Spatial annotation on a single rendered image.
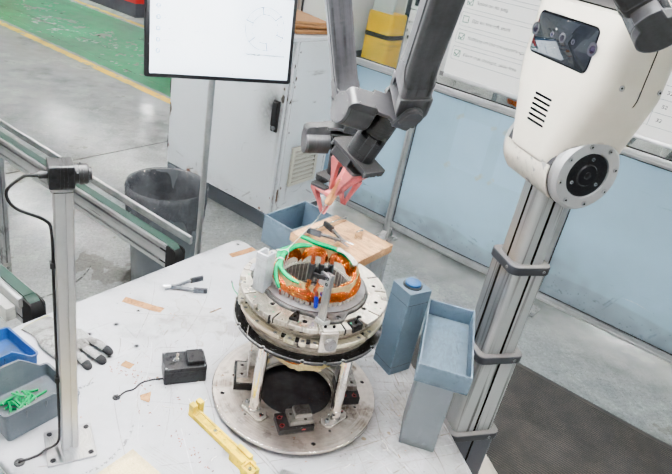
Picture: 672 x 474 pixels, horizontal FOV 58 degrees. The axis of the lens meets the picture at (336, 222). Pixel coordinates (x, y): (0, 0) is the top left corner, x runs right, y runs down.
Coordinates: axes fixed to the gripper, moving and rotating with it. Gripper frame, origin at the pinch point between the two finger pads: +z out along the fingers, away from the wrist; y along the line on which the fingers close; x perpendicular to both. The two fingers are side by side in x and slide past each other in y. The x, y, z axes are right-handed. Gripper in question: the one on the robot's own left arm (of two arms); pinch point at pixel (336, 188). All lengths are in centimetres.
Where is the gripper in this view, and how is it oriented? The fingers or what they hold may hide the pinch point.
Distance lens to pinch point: 119.5
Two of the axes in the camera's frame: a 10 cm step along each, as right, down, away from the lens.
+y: 6.0, 7.1, -3.7
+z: -5.0, 6.9, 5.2
